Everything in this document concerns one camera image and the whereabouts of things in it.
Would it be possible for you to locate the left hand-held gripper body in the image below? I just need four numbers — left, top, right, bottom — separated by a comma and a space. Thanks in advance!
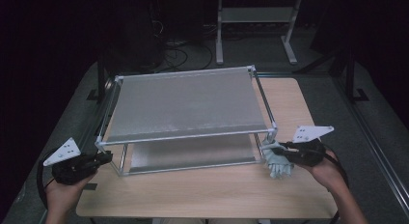
42, 137, 99, 186

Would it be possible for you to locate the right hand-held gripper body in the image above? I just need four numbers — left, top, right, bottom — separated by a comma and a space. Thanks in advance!
283, 125, 336, 168

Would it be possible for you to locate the pale green cleaning cloth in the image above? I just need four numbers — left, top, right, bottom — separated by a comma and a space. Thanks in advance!
260, 136, 295, 180

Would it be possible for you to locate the two-tier metal frame rack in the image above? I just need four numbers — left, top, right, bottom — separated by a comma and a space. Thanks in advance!
95, 65, 278, 178

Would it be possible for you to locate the person's left hand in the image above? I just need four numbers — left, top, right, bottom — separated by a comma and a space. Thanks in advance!
44, 174, 93, 215

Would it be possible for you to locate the person's right hand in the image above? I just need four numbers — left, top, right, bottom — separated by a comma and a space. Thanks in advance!
300, 151, 348, 191

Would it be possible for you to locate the black upright stand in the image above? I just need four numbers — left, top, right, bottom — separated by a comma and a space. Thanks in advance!
86, 53, 114, 104
345, 51, 370, 104

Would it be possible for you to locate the metal floor rail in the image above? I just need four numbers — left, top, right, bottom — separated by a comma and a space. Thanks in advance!
334, 77, 409, 215
38, 78, 114, 224

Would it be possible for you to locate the left hand-held gripper black cable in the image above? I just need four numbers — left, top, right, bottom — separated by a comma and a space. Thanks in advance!
36, 150, 61, 210

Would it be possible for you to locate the hand-held gripper black cable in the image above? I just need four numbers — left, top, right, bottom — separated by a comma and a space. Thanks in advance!
36, 150, 61, 210
322, 150, 350, 224

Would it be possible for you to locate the right hand-held gripper black cable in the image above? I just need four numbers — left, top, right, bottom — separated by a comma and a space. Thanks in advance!
322, 150, 350, 224

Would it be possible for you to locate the tangle of black floor cables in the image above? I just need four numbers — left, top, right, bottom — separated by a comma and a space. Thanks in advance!
150, 19, 215, 73

